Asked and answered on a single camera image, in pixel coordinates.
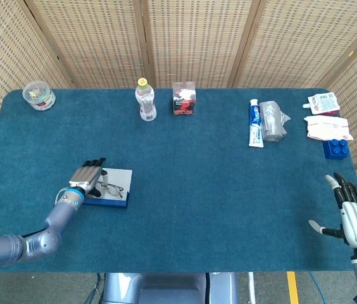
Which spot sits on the clear round plastic jar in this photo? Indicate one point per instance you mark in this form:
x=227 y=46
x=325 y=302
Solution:
x=38 y=96

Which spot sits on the white spouted pouch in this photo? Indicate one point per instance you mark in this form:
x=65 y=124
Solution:
x=324 y=103

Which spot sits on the blue carpet table mat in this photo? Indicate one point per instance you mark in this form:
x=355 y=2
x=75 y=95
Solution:
x=197 y=190

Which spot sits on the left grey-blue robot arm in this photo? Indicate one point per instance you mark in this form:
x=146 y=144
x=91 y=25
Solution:
x=39 y=244

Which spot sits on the blue building block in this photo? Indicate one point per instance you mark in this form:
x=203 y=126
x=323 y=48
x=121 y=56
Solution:
x=335 y=150

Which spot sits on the red snack box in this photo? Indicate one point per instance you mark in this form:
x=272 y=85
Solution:
x=184 y=99

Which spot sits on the clear bottle with green cap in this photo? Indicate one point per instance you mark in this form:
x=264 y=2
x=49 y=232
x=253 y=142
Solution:
x=146 y=103

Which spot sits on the blue white toothpaste tube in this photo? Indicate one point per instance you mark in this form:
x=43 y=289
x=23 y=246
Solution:
x=255 y=126

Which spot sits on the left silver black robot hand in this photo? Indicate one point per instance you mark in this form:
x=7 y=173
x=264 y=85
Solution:
x=85 y=175

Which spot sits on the white pink plastic packet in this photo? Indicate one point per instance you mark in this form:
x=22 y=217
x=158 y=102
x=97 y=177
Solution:
x=327 y=128

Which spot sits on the woven wicker folding screen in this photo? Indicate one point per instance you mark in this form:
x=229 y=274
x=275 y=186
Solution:
x=197 y=38

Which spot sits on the blue folding glasses case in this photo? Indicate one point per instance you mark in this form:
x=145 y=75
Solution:
x=120 y=175

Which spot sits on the white metal post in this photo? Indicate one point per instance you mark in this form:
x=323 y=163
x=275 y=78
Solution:
x=251 y=288

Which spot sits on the wire-frame eyeglasses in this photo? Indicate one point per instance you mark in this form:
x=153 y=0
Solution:
x=115 y=190

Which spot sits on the grey garbage bag roll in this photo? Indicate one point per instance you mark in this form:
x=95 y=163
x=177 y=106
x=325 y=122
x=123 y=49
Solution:
x=271 y=122

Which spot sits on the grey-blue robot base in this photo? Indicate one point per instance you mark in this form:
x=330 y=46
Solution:
x=166 y=288

